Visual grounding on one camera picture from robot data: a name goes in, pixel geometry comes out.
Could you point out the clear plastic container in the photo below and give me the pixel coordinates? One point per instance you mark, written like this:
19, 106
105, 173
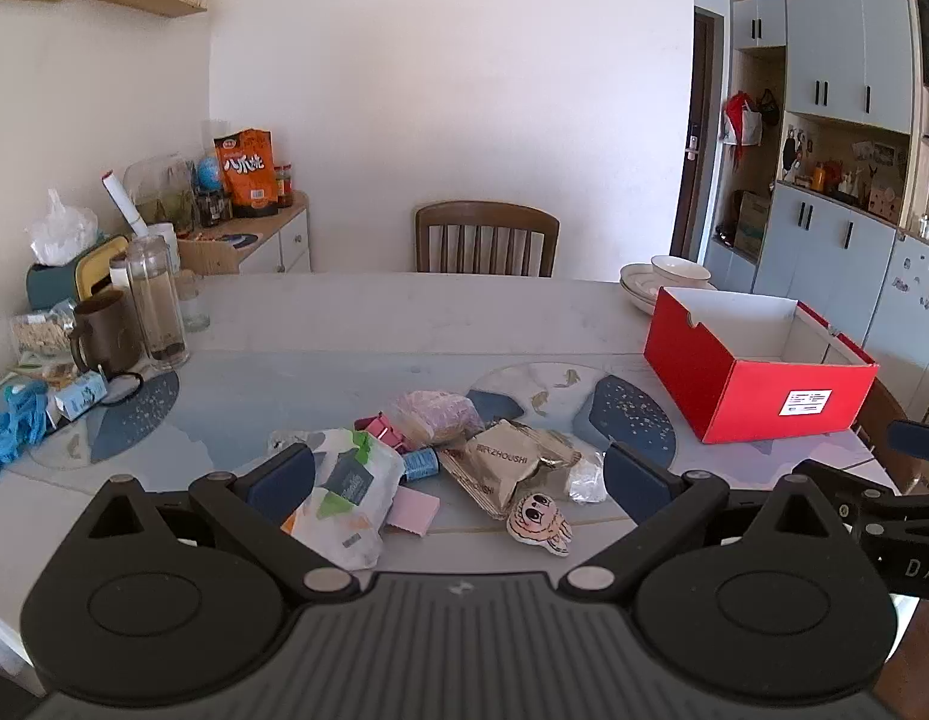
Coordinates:
164, 187

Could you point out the orange bottle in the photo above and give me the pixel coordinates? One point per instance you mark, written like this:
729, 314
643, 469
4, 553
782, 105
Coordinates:
818, 178

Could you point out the grey wooden wall cabinet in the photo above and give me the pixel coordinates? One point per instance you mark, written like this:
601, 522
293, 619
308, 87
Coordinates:
832, 240

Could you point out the brown silver snack packet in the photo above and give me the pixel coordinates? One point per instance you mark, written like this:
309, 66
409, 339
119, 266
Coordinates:
502, 461

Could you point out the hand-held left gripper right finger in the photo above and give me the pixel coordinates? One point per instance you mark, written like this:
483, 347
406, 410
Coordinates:
637, 481

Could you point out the white rolled paper tube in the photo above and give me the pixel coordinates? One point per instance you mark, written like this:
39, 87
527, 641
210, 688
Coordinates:
123, 202

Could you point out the white cup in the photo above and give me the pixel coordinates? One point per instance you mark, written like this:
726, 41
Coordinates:
164, 244

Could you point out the clear bag of oats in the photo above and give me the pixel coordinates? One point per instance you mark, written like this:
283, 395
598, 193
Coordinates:
41, 330

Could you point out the cardboard box with green print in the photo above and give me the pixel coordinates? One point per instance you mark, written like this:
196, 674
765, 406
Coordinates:
753, 225

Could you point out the tall clear glass tumbler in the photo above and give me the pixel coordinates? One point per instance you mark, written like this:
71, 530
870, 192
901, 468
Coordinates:
157, 300

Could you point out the pink sticky note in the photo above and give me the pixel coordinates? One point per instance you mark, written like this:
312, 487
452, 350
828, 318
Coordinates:
413, 514

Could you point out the dark glass jar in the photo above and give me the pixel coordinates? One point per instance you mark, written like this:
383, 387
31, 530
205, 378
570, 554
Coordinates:
213, 208

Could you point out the clear silver wrapper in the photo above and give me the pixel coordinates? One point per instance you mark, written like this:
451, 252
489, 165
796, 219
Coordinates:
587, 480

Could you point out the small blue can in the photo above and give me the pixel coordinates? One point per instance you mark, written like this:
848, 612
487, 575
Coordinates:
421, 465

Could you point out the white side cabinet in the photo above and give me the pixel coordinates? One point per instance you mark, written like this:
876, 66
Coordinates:
292, 240

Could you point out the small teal carton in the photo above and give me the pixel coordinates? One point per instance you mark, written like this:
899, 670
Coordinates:
78, 397

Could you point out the stack of white plates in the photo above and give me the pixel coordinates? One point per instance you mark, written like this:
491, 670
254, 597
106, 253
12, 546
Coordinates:
635, 291

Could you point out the black hanging bag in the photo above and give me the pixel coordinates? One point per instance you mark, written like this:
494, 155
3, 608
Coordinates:
768, 106

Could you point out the white green snack packet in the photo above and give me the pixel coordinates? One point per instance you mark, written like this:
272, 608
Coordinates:
352, 480

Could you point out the blue white round placemat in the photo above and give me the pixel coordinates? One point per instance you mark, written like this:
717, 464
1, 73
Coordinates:
134, 420
629, 409

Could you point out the brown mug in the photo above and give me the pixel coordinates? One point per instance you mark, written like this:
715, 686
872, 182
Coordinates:
108, 337

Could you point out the teal yellow tissue box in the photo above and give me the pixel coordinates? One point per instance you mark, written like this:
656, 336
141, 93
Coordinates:
48, 286

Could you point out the white gold-rimmed plate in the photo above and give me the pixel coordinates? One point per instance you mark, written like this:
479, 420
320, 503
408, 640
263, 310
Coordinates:
641, 305
635, 274

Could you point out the white gold-rimmed bowl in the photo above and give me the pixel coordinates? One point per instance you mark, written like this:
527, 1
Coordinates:
678, 271

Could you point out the small clear glass jar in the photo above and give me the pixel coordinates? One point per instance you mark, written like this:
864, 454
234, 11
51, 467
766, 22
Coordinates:
194, 307

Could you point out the pink snack packet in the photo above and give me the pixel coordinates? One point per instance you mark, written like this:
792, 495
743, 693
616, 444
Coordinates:
438, 416

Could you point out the red cardboard box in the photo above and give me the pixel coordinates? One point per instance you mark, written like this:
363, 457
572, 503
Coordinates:
734, 397

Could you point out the orange snack bag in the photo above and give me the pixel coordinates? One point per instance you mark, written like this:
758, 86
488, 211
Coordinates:
247, 172

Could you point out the white plastic bag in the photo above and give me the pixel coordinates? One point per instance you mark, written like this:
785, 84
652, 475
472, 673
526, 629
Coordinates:
59, 232

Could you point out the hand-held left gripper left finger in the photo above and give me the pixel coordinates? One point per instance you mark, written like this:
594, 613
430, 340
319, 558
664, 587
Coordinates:
281, 478

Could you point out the cartoon face plush pad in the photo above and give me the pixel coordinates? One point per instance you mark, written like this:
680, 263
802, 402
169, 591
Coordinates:
539, 519

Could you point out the red-lidded sauce jars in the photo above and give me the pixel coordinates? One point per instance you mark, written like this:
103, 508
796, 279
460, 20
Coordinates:
284, 187

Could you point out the small blue globe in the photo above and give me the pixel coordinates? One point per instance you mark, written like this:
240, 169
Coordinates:
209, 174

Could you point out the white marble desktop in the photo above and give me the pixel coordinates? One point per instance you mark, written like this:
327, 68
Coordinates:
434, 330

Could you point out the brown wooden chair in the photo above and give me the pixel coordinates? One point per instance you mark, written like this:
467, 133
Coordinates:
479, 214

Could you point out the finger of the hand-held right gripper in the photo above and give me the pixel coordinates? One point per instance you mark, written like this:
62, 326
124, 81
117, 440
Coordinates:
847, 484
918, 439

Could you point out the dark brown door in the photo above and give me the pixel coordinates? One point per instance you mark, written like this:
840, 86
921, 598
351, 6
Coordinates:
693, 165

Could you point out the red hanging bag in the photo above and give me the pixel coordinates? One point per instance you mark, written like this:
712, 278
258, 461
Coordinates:
740, 124

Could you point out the black hair band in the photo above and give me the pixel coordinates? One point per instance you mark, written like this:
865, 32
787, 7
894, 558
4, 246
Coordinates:
137, 384

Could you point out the small cardboard box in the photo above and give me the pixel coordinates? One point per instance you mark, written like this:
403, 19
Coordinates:
884, 199

